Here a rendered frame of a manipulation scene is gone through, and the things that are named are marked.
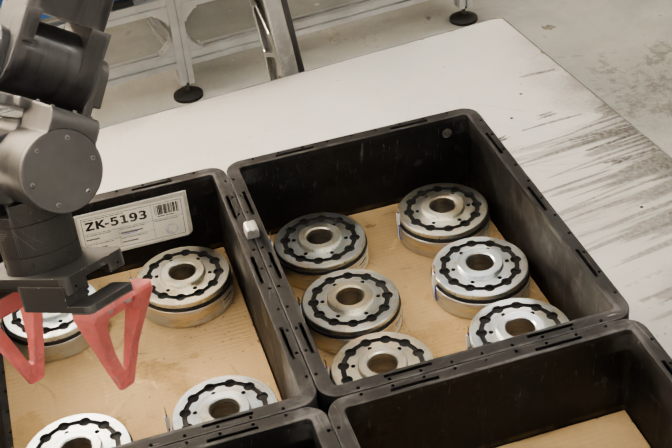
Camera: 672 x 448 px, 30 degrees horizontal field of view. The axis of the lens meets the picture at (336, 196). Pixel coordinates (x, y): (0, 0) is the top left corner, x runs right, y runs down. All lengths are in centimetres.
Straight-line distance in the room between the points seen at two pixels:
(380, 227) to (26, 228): 61
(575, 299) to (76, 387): 51
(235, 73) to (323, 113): 159
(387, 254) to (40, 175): 64
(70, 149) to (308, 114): 109
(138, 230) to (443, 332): 36
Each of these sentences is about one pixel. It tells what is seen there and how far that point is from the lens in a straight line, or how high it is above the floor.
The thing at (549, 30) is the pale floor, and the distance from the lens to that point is 359.
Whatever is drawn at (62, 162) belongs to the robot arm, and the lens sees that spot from 85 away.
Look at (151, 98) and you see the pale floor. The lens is 344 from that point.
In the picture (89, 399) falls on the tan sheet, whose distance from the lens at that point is 130.
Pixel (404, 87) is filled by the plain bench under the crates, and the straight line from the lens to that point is 196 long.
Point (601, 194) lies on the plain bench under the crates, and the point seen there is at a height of 70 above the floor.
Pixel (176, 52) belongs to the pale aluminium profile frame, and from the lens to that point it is 333.
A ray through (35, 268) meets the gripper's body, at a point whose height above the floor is 115.
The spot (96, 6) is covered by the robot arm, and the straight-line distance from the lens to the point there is 93.
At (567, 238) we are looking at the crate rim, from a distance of 126.
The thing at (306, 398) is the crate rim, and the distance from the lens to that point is 110.
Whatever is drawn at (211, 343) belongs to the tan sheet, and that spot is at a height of 83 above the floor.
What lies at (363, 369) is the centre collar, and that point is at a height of 87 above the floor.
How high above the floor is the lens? 170
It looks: 35 degrees down
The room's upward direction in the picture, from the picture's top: 6 degrees counter-clockwise
